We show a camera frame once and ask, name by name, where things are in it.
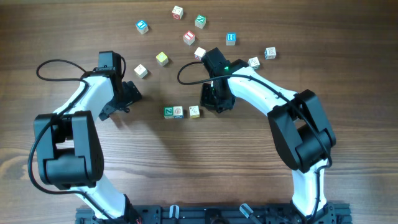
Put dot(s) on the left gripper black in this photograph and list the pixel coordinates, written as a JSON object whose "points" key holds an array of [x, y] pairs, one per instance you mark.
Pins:
{"points": [[132, 95]]}

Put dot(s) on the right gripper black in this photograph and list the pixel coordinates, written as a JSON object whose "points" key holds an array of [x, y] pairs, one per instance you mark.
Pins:
{"points": [[206, 101]]}

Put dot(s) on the yellow edged picture block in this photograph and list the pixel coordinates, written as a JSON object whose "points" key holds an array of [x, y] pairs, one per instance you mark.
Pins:
{"points": [[194, 111]]}

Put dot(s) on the blue sided picture block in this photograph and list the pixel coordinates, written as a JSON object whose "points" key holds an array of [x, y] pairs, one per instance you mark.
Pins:
{"points": [[178, 112]]}

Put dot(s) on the green Z letter block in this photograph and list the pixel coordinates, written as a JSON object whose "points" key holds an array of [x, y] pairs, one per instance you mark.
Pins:
{"points": [[169, 112]]}

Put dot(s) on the green edged picture block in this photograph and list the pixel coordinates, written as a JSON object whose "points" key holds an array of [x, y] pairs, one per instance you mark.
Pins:
{"points": [[254, 63]]}

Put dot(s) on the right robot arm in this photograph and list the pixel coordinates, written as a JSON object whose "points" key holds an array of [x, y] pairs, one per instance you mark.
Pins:
{"points": [[302, 134]]}

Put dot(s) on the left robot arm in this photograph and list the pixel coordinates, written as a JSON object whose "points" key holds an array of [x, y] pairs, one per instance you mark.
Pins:
{"points": [[66, 156]]}

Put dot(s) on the plain cream wooden block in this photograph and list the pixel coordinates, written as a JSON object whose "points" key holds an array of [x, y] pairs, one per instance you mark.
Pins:
{"points": [[141, 71]]}

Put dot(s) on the red A sided block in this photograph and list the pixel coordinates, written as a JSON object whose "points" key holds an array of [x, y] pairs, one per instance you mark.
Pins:
{"points": [[199, 53]]}

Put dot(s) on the yellow top wooden block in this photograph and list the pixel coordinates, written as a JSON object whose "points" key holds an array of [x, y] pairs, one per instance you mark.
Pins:
{"points": [[162, 59]]}

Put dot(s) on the blue H letter block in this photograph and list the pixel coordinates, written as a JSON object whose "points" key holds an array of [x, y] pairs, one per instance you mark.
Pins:
{"points": [[231, 38]]}

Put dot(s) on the red I letter block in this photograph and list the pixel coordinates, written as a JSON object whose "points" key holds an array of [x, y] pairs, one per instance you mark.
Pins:
{"points": [[189, 37]]}

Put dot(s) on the blue edged picture block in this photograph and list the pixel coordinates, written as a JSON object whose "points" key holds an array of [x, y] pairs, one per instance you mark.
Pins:
{"points": [[270, 53]]}

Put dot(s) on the blue I letter block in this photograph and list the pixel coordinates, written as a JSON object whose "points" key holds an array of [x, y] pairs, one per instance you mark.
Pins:
{"points": [[142, 26]]}

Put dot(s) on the green N block top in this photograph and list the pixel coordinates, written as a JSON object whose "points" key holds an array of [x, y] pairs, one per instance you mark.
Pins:
{"points": [[200, 21]]}

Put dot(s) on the red X letter block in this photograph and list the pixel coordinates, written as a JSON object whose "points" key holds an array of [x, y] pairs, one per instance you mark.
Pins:
{"points": [[177, 12]]}

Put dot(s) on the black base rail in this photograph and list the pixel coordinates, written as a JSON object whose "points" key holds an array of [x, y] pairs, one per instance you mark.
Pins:
{"points": [[335, 213]]}

